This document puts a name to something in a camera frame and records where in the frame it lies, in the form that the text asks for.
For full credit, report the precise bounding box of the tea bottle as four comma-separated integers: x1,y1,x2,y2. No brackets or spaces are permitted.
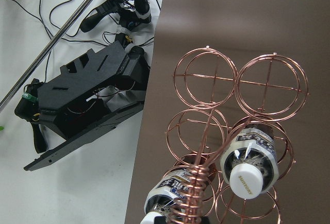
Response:
220,123,279,199
141,153,220,223

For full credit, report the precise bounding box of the black device housing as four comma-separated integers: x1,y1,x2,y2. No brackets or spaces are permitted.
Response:
14,42,150,171

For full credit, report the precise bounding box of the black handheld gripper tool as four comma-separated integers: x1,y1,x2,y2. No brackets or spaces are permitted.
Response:
79,0,152,32

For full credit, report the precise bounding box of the chrome metal rod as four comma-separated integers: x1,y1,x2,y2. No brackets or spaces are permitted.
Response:
1,0,93,111

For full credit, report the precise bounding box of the copper wire bottle basket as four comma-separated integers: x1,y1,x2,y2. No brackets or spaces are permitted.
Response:
166,47,309,223

